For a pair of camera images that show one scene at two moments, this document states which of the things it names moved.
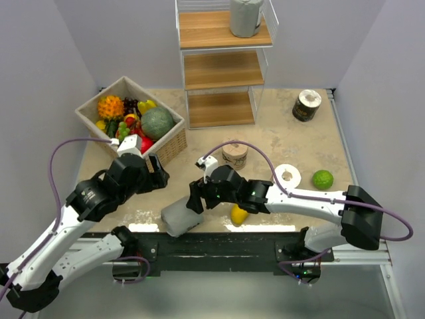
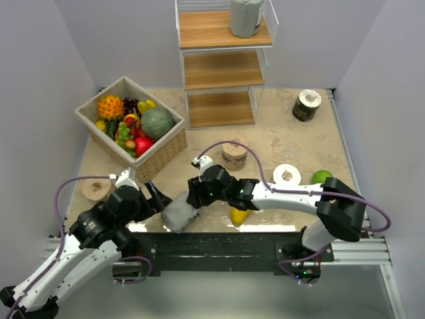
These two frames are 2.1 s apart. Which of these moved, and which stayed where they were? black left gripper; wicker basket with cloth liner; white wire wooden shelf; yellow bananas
Moved: black left gripper
Stayed: yellow bananas; white wire wooden shelf; wicker basket with cloth liner
